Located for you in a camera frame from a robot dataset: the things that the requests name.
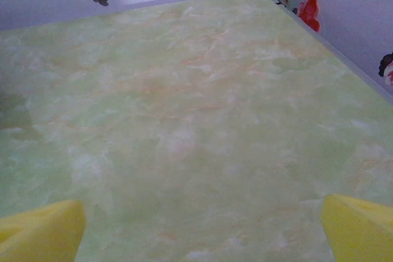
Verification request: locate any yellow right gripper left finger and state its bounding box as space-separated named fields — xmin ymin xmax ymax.
xmin=0 ymin=199 xmax=86 ymax=262

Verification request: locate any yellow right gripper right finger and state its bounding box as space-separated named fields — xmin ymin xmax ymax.
xmin=320 ymin=193 xmax=393 ymax=262

